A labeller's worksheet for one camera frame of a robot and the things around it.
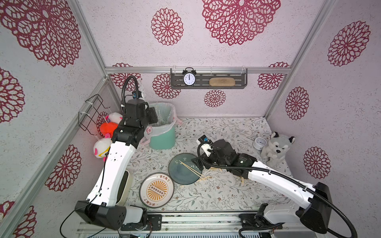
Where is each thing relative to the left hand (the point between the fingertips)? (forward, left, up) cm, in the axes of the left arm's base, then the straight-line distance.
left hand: (151, 111), depth 71 cm
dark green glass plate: (-16, -13, -37) cm, 42 cm away
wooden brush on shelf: (+28, -37, -2) cm, 46 cm away
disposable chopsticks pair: (-18, -27, -38) cm, 50 cm away
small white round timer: (+5, -66, -35) cm, 75 cm away
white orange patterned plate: (-26, 0, -36) cm, 45 cm away
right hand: (-14, -22, -15) cm, 30 cm away
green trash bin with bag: (-2, -2, -16) cm, 16 cm away
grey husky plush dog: (-9, -67, -26) cm, 73 cm away
